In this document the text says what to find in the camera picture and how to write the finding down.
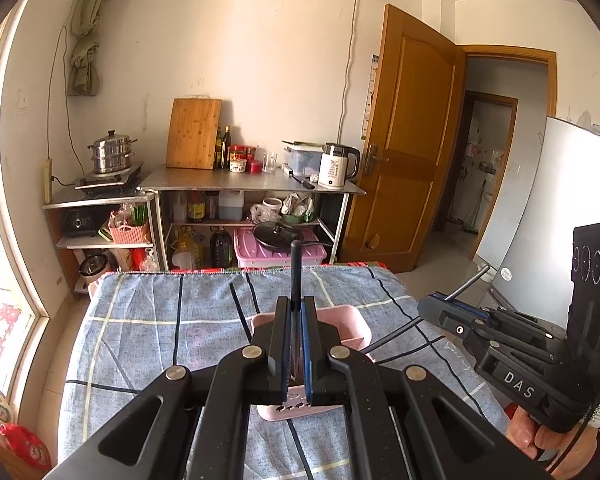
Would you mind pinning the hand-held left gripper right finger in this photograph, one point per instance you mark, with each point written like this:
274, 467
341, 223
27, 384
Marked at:
307, 360

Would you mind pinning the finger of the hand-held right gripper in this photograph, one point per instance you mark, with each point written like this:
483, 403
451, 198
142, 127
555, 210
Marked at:
445, 317
520, 325

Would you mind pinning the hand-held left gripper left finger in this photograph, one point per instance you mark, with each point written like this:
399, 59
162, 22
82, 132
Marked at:
280, 350

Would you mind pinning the pink plastic basket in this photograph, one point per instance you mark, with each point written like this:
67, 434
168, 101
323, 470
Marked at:
350, 325

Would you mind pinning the person's right hand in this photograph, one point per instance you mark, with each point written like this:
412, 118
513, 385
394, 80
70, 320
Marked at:
555, 445

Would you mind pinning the pink storage box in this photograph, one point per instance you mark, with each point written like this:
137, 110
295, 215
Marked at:
250, 255

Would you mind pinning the black frying pan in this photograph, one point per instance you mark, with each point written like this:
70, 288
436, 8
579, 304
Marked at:
280, 237

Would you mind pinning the dark oil jug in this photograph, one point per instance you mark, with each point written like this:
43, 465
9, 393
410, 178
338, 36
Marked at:
221, 250

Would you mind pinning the silver refrigerator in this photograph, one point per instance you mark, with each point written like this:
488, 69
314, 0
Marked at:
545, 210

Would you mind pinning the blue checked tablecloth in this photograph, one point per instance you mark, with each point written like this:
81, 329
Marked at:
145, 340

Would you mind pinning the yellow oil jug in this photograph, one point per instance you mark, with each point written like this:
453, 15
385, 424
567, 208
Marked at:
187, 250

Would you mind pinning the white ceramic pot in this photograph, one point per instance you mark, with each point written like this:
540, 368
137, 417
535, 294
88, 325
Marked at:
272, 206

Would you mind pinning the crumpled plastic bags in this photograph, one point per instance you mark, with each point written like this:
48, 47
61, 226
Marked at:
299, 206

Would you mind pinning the white jerry can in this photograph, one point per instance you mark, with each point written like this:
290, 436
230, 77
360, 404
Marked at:
230, 206

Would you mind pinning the soy sauce bottle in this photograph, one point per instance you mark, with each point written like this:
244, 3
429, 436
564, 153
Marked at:
196, 207

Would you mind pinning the red can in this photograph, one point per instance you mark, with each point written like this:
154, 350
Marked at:
255, 167

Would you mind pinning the white electric kettle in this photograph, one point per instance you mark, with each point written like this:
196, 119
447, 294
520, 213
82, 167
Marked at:
332, 170

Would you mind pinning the stainless steel table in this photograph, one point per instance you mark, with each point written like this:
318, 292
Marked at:
205, 180

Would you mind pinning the wooden door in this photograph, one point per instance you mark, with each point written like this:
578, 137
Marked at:
405, 135

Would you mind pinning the clear glass cup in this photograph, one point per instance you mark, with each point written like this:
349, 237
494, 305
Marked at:
270, 162

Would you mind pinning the white printed jar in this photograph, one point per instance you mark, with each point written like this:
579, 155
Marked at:
238, 166

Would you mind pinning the pink woven basket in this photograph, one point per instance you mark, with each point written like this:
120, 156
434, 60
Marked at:
130, 232

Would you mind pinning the clear lidded plastic container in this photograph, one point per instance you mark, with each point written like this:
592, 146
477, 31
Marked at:
302, 160

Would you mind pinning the red lid jar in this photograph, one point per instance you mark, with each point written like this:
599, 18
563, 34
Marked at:
237, 151

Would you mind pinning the dark sauce bottle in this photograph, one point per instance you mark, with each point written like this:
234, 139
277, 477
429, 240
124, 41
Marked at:
218, 152

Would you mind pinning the dark oil bottle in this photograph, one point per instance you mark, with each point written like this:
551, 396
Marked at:
226, 150

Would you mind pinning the wooden cutting board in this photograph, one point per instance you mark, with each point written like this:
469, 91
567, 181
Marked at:
192, 135

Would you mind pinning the low steel shelf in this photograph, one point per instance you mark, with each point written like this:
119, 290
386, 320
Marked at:
100, 200

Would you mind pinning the black kitchen appliance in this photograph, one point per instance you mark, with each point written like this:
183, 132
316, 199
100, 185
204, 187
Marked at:
79, 222

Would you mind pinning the black induction cooker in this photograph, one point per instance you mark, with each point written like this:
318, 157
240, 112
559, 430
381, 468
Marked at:
112, 179

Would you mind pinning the steel steamer pot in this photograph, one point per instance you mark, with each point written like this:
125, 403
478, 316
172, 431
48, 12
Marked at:
111, 155

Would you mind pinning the red plastic bag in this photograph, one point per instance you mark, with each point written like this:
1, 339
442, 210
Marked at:
25, 447

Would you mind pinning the red patterned rug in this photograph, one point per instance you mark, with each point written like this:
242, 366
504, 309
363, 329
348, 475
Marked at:
0, 335

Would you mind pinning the beige power strip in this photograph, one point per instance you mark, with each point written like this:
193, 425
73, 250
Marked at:
48, 180

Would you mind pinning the wall calendar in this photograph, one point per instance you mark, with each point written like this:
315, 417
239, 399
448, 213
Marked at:
369, 100

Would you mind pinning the wooden door frame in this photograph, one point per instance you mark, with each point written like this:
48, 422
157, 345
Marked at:
505, 52

